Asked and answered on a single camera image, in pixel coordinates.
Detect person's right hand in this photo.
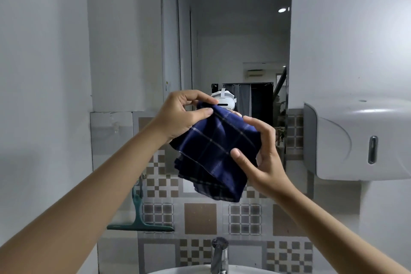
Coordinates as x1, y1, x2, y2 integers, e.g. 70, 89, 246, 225
230, 116, 295, 199

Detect person's left hand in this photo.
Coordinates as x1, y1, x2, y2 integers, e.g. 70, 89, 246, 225
151, 89, 219, 143

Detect blue plaid cloth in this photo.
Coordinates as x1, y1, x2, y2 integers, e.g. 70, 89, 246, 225
169, 101, 261, 203

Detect teal squeegee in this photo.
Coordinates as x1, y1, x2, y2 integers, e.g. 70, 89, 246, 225
106, 184, 175, 232

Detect frameless wall mirror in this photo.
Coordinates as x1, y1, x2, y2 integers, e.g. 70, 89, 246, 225
160, 0, 293, 155

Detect person's right forearm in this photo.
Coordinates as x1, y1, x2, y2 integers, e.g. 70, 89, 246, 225
273, 184, 411, 274

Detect person's left forearm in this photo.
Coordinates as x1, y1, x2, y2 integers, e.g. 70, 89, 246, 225
0, 126, 171, 274

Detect white paper towel dispenser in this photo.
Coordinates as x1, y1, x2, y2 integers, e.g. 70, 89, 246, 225
303, 97, 411, 181

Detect chrome faucet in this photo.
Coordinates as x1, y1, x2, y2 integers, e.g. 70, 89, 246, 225
210, 237, 229, 274

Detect white ceramic sink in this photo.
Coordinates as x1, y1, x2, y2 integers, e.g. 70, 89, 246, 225
144, 264, 289, 274

